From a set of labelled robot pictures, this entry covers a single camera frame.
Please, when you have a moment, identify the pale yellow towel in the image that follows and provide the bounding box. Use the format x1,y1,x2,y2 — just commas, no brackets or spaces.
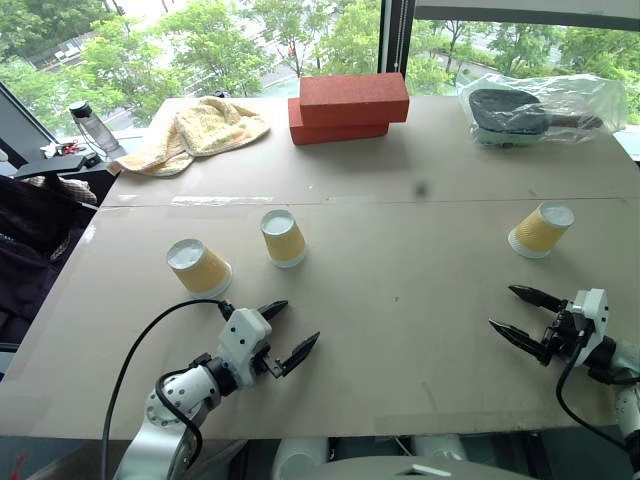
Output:
111,95,272,178

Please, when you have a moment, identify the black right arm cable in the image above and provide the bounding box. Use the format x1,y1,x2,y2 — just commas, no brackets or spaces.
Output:
555,324,633,452

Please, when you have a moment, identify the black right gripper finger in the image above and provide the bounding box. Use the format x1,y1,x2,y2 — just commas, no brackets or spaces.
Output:
508,284,570,313
488,318,552,368

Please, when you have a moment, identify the beaded blind cord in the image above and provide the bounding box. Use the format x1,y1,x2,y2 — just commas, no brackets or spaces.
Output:
393,0,402,73

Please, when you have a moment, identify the white rounded robot leg part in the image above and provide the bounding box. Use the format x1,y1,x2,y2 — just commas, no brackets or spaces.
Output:
413,433,470,462
271,436,330,480

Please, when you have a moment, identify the dark clothing pile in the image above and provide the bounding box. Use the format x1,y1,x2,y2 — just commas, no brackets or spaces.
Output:
0,173,100,347

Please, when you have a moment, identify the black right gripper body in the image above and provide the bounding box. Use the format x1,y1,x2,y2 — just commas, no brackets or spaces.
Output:
541,300,595,366

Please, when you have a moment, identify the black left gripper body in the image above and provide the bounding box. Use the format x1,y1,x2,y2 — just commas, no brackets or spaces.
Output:
252,349,286,380

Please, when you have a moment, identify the clear water bottle black lid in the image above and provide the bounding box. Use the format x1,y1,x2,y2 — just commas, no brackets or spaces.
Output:
68,100,122,157

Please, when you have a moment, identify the yellow ribbed paper cup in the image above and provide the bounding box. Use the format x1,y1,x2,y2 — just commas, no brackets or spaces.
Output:
506,200,576,260
259,208,309,269
166,238,234,300

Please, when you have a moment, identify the short black left arm cable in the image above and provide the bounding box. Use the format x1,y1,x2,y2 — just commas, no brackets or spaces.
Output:
155,371,204,469

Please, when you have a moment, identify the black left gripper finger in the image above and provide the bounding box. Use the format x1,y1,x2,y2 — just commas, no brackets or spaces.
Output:
256,299,290,322
279,330,321,378

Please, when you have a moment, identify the dark window frame post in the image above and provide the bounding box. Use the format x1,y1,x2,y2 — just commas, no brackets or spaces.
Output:
377,0,417,97

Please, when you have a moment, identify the clear plastic bag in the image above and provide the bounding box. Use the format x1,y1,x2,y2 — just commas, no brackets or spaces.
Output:
456,72,629,151

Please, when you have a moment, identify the black table tennis paddle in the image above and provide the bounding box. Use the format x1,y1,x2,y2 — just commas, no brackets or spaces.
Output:
467,88,605,140

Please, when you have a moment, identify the long black left arm cable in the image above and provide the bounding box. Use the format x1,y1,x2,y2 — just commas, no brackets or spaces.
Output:
101,298,236,480

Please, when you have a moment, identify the red brick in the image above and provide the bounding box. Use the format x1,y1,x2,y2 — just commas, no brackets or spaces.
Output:
299,71,411,128
287,96,391,147

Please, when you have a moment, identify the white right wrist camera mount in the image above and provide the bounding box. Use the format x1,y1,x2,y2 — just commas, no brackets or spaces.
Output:
569,287,611,347

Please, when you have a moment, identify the grey robot torso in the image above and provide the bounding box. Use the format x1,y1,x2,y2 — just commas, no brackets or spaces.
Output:
303,453,507,480

